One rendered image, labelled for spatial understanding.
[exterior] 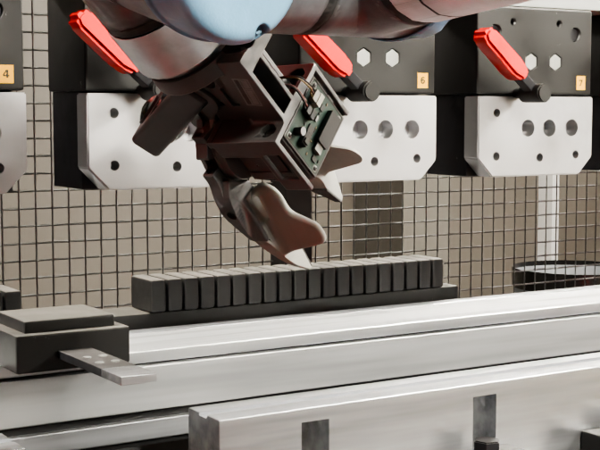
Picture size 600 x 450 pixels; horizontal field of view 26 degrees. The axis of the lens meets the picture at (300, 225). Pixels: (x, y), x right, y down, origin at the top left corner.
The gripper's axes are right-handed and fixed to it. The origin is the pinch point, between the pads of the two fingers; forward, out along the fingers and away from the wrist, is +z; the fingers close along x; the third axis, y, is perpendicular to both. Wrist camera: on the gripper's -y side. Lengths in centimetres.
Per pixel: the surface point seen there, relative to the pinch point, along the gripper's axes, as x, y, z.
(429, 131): 20.9, -3.8, 13.6
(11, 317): -5.1, -41.0, 10.0
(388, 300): 30, -35, 58
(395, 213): 195, -208, 260
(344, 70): 16.8, -4.5, 0.6
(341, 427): -4.6, -9.2, 25.5
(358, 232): 191, -226, 266
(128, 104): 4.2, -14.4, -10.0
